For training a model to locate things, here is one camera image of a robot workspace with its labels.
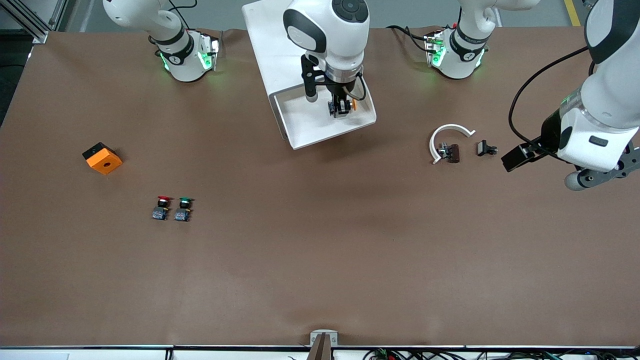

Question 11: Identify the grey metal bracket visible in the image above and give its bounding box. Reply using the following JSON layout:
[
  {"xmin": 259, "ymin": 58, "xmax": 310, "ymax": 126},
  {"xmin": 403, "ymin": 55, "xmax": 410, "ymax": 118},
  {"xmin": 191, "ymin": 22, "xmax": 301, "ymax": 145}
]
[{"xmin": 310, "ymin": 330, "xmax": 339, "ymax": 347}]

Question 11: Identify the tangled cable bundle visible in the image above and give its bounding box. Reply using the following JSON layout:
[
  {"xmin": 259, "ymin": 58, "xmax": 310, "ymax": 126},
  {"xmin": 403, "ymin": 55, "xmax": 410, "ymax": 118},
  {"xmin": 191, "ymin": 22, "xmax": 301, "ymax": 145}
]
[{"xmin": 362, "ymin": 347, "xmax": 640, "ymax": 360}]

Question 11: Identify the yellow push button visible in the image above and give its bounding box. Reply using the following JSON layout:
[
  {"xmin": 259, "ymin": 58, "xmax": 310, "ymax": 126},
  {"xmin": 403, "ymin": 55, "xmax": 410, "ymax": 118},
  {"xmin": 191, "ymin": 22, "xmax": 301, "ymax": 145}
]
[{"xmin": 330, "ymin": 98, "xmax": 359, "ymax": 119}]

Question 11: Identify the left arm base cable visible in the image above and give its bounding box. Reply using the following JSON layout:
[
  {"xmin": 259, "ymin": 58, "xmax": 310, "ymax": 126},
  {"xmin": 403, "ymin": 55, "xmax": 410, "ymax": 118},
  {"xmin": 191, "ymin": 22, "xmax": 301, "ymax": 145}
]
[{"xmin": 386, "ymin": 24, "xmax": 436, "ymax": 53}]

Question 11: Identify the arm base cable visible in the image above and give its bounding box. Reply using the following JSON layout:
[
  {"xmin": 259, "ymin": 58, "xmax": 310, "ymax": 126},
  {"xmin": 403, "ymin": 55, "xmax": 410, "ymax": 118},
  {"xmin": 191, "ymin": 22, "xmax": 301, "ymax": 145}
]
[
  {"xmin": 167, "ymin": 0, "xmax": 223, "ymax": 36},
  {"xmin": 386, "ymin": 24, "xmax": 436, "ymax": 53}
]

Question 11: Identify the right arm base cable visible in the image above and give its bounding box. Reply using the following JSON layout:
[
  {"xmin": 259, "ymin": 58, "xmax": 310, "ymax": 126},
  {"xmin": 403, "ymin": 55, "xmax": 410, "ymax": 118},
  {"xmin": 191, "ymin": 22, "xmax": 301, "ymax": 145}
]
[{"xmin": 167, "ymin": 0, "xmax": 223, "ymax": 36}]

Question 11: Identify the white plastic drawer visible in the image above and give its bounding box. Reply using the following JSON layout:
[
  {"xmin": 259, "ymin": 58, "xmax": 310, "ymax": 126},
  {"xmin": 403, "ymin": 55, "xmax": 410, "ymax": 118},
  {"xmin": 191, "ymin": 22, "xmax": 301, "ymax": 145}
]
[{"xmin": 273, "ymin": 80, "xmax": 377, "ymax": 151}]

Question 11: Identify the red push button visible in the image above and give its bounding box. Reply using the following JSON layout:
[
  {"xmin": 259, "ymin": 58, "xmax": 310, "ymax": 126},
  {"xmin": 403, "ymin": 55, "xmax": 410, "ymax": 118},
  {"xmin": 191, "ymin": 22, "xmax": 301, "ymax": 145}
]
[{"xmin": 152, "ymin": 195, "xmax": 172, "ymax": 221}]

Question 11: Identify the white table edge rail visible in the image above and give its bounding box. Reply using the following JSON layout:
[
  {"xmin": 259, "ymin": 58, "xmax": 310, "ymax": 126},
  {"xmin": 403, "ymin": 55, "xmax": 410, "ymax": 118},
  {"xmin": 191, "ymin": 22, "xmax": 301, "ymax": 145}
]
[{"xmin": 0, "ymin": 344, "xmax": 640, "ymax": 360}]

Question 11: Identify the aluminium frame profile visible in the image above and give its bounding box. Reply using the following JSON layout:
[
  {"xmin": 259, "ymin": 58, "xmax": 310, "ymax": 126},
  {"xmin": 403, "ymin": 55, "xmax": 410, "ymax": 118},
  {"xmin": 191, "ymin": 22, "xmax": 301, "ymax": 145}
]
[{"xmin": 0, "ymin": 0, "xmax": 69, "ymax": 45}]

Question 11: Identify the metal clamp at table edge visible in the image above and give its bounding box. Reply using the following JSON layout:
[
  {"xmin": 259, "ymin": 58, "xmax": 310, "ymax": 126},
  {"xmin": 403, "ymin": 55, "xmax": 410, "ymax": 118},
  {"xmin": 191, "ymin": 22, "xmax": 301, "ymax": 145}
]
[{"xmin": 306, "ymin": 334, "xmax": 334, "ymax": 360}]

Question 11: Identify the orange box with hole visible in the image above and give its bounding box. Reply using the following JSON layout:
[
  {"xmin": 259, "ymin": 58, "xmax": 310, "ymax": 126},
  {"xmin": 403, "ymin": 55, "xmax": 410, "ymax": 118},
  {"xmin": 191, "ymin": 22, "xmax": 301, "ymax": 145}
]
[{"xmin": 82, "ymin": 142, "xmax": 123, "ymax": 176}]

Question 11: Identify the green push button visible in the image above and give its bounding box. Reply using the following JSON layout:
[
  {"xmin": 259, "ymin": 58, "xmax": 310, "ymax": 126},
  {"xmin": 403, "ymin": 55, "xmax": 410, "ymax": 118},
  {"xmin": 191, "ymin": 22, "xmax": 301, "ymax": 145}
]
[{"xmin": 174, "ymin": 196, "xmax": 194, "ymax": 222}]

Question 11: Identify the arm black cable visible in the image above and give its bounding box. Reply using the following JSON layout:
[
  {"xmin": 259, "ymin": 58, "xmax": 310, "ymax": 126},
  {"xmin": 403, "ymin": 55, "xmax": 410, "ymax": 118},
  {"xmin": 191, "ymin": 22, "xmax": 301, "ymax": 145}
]
[
  {"xmin": 508, "ymin": 45, "xmax": 596, "ymax": 147},
  {"xmin": 344, "ymin": 72, "xmax": 369, "ymax": 102}
]

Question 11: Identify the white curved plastic piece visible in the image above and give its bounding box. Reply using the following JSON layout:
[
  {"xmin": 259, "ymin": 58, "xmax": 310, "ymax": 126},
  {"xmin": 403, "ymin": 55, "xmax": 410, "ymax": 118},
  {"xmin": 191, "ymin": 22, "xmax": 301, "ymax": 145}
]
[{"xmin": 429, "ymin": 123, "xmax": 476, "ymax": 165}]

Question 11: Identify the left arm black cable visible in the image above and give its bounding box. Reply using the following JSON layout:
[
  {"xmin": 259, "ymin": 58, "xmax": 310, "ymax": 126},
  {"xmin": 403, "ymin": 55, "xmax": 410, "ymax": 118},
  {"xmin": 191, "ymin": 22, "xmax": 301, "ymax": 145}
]
[{"xmin": 508, "ymin": 45, "xmax": 596, "ymax": 147}]

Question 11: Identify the white drawer cabinet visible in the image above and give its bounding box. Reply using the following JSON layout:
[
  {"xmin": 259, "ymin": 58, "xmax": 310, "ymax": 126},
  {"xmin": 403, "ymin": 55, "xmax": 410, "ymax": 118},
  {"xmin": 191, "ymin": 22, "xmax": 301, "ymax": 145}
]
[{"xmin": 242, "ymin": 0, "xmax": 368, "ymax": 141}]

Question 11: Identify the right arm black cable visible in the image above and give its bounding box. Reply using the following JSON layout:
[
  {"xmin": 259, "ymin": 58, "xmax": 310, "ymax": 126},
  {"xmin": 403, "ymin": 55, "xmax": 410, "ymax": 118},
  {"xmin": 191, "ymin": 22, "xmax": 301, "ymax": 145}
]
[{"xmin": 344, "ymin": 72, "xmax": 369, "ymax": 102}]

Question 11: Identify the small brown component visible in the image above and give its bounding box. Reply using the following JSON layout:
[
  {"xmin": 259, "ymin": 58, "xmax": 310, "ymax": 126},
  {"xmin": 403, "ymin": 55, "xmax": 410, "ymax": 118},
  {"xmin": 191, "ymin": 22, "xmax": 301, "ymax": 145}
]
[{"xmin": 438, "ymin": 143, "xmax": 461, "ymax": 164}]

